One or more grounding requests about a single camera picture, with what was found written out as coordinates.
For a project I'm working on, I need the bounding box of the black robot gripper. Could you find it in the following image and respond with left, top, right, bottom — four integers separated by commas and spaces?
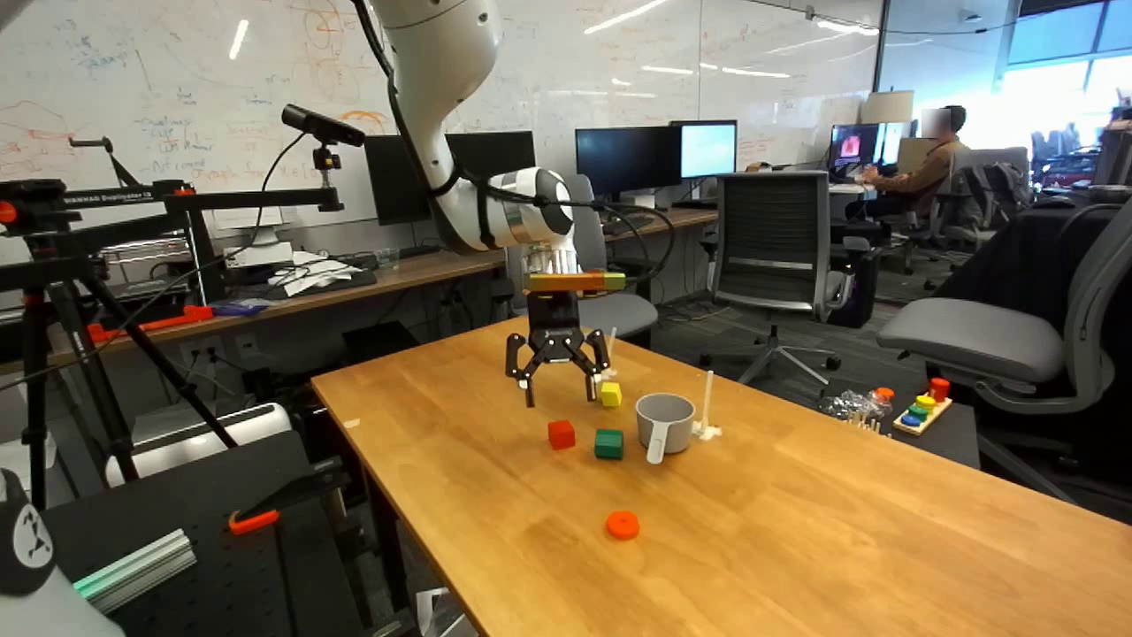
504, 289, 615, 408

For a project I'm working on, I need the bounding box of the yellow cube block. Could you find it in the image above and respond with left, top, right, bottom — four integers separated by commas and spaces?
596, 382, 624, 410

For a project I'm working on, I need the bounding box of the red cube block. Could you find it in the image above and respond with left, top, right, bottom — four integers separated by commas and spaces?
548, 421, 575, 449

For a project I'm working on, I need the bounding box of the green block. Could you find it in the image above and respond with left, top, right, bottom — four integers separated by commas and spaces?
593, 428, 627, 459

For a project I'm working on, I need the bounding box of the grey measuring cup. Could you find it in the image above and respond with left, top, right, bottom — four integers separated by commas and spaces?
634, 394, 697, 463

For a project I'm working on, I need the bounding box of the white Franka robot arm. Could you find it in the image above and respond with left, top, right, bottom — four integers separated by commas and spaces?
349, 0, 611, 399

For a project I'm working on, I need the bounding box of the grey office chair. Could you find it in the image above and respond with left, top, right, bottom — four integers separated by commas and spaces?
504, 178, 659, 342

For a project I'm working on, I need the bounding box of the orange round disc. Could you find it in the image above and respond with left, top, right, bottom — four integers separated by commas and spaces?
604, 511, 640, 540

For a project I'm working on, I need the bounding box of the black computer monitor middle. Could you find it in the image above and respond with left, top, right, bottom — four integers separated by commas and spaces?
572, 126, 679, 199

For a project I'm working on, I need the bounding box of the black computer monitor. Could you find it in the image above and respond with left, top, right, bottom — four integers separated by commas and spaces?
363, 131, 535, 226
572, 126, 679, 199

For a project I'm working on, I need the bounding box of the black computer monitor left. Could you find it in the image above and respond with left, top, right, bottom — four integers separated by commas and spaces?
363, 131, 535, 226

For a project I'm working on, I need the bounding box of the black mesh office chair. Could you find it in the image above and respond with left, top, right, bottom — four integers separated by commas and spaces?
711, 170, 837, 389

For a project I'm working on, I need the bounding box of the lit computer monitor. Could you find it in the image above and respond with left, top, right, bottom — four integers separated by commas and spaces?
679, 119, 740, 180

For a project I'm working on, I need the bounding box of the long wooden desk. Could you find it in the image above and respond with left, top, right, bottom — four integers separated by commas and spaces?
95, 210, 718, 354

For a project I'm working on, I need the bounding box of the small black side table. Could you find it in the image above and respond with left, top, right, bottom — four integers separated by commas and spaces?
824, 374, 980, 467

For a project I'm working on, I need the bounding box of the seated person in background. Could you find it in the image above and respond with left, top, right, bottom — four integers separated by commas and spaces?
844, 104, 964, 218

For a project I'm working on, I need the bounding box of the grey chair at right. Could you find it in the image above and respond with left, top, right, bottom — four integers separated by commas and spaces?
876, 196, 1132, 499

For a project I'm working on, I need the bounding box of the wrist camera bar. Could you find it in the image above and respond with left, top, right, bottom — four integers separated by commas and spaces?
526, 271, 627, 295

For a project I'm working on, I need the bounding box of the orange clamp handle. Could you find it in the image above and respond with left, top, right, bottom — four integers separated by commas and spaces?
225, 511, 282, 538

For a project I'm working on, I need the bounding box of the black camera on stand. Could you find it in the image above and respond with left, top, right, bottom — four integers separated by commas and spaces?
278, 104, 363, 145

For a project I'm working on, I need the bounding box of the black camera tripod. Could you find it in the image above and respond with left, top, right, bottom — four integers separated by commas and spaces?
0, 180, 332, 505

